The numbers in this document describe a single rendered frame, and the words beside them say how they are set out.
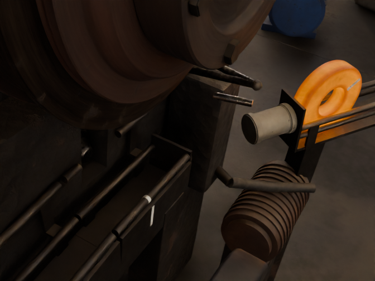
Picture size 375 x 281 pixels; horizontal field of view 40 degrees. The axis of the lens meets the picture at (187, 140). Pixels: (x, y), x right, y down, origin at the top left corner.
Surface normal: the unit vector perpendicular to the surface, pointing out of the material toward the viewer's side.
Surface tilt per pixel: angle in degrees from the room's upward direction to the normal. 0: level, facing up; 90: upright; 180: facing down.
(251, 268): 20
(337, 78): 89
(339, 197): 0
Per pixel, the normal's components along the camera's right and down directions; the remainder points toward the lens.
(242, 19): 0.39, -0.52
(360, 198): 0.11, -0.77
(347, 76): 0.52, 0.58
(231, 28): 0.50, -0.64
